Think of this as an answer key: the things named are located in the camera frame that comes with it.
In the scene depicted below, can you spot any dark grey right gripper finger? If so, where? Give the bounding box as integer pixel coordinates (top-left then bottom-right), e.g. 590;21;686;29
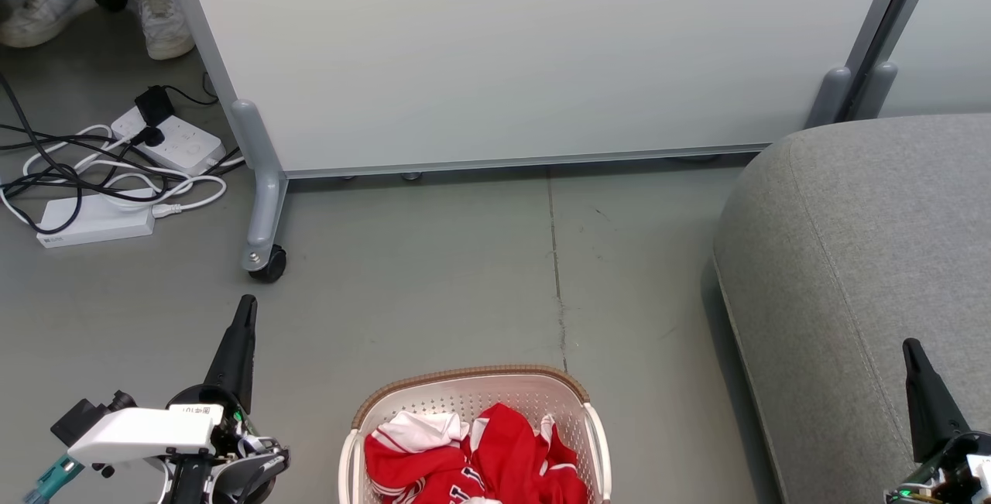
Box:
902;338;971;463

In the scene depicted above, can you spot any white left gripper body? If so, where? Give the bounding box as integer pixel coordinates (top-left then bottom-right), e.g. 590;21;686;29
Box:
68;384;260;466

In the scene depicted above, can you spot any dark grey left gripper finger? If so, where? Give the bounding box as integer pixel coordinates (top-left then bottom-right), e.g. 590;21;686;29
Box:
203;295;258;413

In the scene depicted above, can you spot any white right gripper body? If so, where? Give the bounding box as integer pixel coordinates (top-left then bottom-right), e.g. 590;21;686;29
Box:
885;430;991;504

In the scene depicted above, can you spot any red jersey with white sleeve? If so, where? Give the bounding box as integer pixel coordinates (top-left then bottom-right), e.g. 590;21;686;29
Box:
364;410;485;504

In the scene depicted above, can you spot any plain red garment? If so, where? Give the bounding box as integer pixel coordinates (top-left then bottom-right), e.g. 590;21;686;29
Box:
463;402;589;504

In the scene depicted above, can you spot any grey fabric sofa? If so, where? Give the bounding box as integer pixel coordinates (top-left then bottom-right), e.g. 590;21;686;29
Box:
712;113;991;504

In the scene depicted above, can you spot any black caster wheel of partition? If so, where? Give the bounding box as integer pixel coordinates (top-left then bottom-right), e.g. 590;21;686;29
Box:
248;245;288;283

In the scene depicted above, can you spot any long white power strip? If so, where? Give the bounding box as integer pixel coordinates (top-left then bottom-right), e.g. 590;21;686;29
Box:
36;188;156;249

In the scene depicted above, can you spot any wide white power strip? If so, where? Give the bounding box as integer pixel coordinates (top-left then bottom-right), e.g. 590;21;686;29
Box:
111;105;227;177

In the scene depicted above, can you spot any white perforated laundry basket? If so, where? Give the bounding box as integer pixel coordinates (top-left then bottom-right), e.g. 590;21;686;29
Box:
338;365;612;504

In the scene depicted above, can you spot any black power adapter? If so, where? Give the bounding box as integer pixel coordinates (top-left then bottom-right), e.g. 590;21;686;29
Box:
135;86;177;128

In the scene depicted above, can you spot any white sneaker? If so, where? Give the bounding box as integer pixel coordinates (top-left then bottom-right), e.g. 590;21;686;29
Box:
0;0;98;49
133;0;195;61

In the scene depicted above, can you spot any teal connector left gripper cable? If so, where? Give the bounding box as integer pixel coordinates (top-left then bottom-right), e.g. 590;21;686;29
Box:
23;456;84;504

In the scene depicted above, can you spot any thick white power cable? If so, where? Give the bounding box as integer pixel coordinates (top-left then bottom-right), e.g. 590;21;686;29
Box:
22;125;228;220

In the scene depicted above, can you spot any thin white cable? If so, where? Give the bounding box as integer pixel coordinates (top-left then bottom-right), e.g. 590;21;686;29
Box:
0;179;49;231

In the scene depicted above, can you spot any thin black adapter cable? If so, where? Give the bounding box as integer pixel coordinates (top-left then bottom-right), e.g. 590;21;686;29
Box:
163;70;222;107

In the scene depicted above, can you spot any black power cable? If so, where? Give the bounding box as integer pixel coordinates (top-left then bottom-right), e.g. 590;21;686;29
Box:
0;70;86;234
0;123;167;195

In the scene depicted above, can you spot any white partition panel grey frame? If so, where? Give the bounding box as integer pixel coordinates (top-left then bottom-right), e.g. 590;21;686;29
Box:
159;0;945;273
852;0;991;121

